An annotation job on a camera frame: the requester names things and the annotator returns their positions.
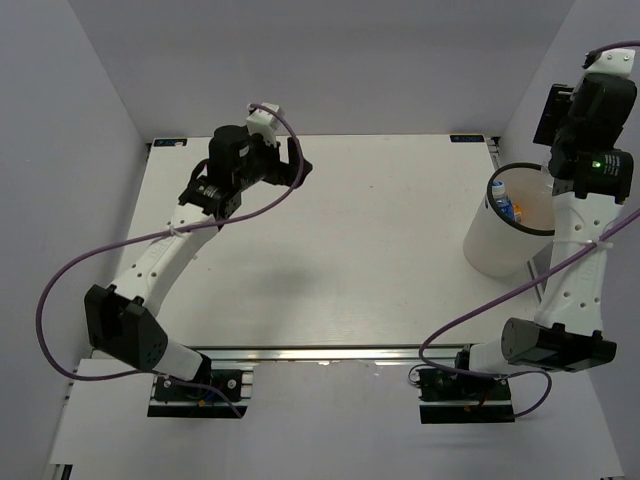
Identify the black logo sticker right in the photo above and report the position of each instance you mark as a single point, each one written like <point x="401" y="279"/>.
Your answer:
<point x="466" y="138"/>

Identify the clear bottle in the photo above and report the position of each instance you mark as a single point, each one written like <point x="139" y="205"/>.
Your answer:
<point x="543" y="183"/>

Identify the blue label bottle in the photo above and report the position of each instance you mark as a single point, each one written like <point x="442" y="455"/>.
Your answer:
<point x="502" y="200"/>

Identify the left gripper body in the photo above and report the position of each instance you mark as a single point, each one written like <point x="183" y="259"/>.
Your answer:
<point x="263" y="164"/>

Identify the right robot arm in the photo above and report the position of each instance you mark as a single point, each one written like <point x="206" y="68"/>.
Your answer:
<point x="591" y="181"/>

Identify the black logo sticker left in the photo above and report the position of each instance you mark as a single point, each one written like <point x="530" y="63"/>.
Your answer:
<point x="169" y="142"/>

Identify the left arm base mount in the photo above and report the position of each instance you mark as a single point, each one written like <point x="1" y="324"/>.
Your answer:
<point x="228" y="395"/>

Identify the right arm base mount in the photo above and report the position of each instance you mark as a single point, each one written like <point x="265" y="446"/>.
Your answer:
<point x="446" y="398"/>

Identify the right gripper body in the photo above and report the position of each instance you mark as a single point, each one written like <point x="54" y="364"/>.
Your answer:
<point x="559" y="100"/>

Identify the aluminium table rail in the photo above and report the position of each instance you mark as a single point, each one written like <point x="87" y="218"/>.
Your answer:
<point x="250" y="356"/>

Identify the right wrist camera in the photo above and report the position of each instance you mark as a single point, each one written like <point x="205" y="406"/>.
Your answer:
<point x="617" y="61"/>

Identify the black logo sticker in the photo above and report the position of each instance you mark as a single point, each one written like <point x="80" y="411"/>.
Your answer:
<point x="169" y="142"/>
<point x="466" y="138"/>

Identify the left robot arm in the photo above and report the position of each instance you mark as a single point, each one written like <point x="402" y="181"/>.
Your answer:
<point x="121" y="318"/>

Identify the orange juice bottle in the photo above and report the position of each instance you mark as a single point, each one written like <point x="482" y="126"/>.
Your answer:
<point x="518" y="214"/>

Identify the white bin black rim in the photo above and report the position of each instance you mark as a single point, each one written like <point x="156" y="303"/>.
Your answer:
<point x="498" y="246"/>

